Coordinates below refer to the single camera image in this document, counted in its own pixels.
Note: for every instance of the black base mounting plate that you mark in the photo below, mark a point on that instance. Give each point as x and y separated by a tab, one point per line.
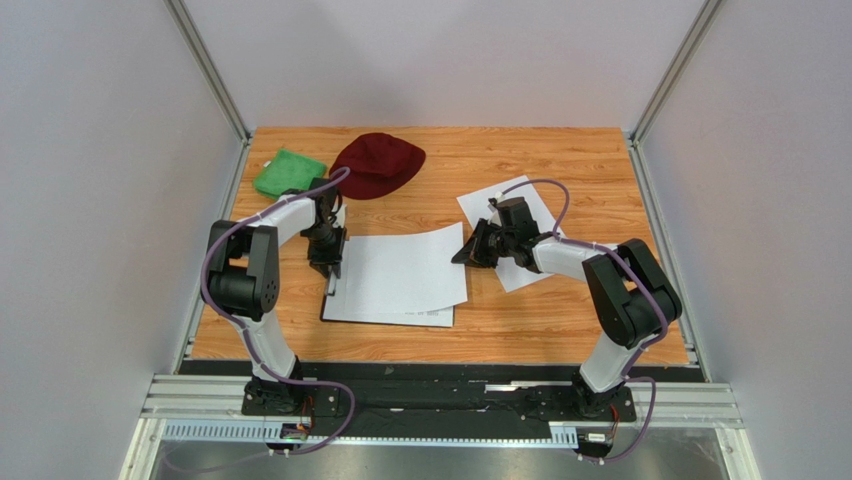
429	400

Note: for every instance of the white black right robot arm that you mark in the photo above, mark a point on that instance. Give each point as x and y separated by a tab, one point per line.
633	298

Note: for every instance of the black clipboard folder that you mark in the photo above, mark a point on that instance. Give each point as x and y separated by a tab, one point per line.
323	309

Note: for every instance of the dark red cap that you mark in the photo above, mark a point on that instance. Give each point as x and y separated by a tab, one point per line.
379	164

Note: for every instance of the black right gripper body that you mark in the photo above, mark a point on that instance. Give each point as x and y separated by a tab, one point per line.
490	242

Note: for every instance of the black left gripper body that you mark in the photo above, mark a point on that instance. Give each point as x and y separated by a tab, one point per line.
326	244

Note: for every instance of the aluminium frame rail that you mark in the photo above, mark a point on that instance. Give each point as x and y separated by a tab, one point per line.
187	408

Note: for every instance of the green folded cloth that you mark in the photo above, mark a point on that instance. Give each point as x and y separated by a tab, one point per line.
287	171

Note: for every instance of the white paper sheet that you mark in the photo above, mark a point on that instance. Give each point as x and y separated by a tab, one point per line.
404	273
516	203

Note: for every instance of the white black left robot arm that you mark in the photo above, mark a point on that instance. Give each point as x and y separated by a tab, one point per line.
241	280

